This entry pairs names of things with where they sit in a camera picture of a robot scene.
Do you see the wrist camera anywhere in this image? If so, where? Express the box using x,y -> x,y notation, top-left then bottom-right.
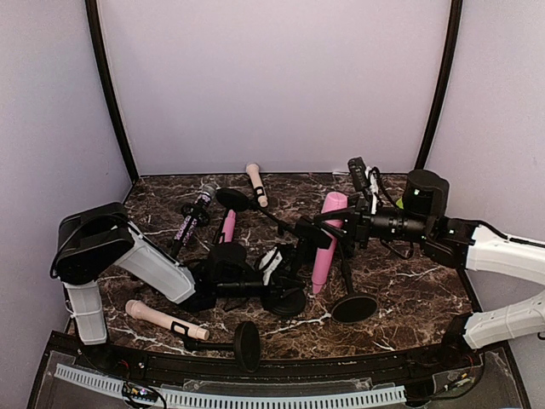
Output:
347,157 -> 382,214
257,246 -> 283,285

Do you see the small pink microphone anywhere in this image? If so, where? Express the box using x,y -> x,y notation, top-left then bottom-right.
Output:
218,210 -> 237,244

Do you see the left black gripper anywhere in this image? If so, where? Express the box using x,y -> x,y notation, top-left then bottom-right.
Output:
216,271 -> 307,312

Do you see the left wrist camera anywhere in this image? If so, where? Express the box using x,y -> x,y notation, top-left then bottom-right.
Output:
257,246 -> 283,285

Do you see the black front rail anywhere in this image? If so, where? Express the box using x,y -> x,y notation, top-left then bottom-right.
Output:
46,331 -> 484,384

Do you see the black stand holding beige microphone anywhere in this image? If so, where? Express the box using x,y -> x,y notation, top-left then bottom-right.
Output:
215,187 -> 298,237

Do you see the black round-base desk stand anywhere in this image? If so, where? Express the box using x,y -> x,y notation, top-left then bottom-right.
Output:
255,216 -> 332,318

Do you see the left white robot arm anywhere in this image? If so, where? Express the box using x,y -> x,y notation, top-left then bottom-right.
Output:
50,202 -> 306,372

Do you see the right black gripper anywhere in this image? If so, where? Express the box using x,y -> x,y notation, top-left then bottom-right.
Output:
314,193 -> 433,250

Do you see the large pink microphone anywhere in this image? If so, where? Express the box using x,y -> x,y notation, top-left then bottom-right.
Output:
312,192 -> 350,295

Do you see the black frame post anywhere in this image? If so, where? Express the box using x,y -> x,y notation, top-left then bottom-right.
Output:
84,0 -> 140,185
414,0 -> 463,169

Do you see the left black frame post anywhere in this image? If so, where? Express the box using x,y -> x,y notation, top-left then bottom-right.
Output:
84,0 -> 140,185

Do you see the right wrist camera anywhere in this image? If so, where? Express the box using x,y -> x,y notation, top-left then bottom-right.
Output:
347,157 -> 382,214

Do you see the beige microphone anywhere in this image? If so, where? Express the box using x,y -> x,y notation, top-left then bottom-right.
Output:
125,300 -> 209,341
245,163 -> 268,208

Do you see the purple glitter microphone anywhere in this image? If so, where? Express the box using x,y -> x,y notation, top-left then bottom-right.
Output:
169,184 -> 216,258

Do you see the black front stand lying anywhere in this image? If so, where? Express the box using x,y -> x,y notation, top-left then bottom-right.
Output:
170,321 -> 261,373

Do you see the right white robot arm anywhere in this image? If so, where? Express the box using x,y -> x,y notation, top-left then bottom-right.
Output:
313,169 -> 544,370

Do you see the black tripod stand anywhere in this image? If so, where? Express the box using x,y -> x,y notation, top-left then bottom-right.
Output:
131,202 -> 212,299

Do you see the black stand with black microphone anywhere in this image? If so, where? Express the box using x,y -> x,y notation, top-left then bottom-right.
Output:
330,245 -> 378,325

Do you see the grey cable duct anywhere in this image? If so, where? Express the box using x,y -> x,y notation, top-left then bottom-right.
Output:
54,364 -> 406,408

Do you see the right black frame post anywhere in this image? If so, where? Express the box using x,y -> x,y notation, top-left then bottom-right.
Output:
414,0 -> 463,169

